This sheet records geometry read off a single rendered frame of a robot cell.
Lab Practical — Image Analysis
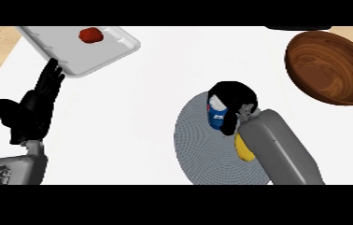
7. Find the brown wooden bowl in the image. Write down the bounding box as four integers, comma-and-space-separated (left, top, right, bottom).
281, 30, 353, 106

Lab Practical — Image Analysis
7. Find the red apple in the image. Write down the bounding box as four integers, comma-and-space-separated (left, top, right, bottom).
76, 26, 104, 45

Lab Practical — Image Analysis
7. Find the white rectangular tray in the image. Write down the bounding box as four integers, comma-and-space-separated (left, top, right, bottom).
14, 26, 141, 78

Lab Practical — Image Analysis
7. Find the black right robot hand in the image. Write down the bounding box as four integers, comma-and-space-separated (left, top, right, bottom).
206, 80, 259, 137

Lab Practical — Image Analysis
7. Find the grey round woven placemat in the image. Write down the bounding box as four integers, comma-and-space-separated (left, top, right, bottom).
172, 91, 273, 186

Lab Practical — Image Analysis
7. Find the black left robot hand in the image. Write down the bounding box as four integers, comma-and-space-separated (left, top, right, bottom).
0, 58, 67, 146

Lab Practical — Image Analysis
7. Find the yellow banana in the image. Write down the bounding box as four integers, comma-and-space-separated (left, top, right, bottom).
234, 133, 256, 162

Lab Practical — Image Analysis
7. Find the blue can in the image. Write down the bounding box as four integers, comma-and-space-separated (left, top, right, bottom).
205, 94, 230, 131

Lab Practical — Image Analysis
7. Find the black appliance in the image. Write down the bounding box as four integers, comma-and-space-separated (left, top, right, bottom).
262, 25, 333, 32

